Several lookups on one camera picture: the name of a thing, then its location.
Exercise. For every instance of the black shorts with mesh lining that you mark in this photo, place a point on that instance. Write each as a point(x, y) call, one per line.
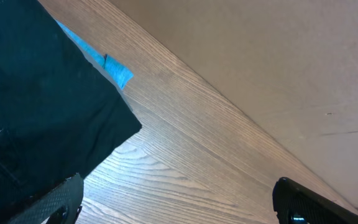
point(59, 115)

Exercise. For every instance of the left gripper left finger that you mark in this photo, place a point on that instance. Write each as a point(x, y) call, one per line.
point(61, 205)

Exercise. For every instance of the cardboard backdrop panel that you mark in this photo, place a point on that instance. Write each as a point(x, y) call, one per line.
point(291, 66)

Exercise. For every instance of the folded blue jeans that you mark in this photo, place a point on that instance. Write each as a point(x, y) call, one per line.
point(115, 70)

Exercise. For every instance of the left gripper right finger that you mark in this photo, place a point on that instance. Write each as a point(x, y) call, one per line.
point(296, 204)

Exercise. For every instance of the folded grey trousers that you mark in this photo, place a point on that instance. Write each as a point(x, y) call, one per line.
point(101, 70)

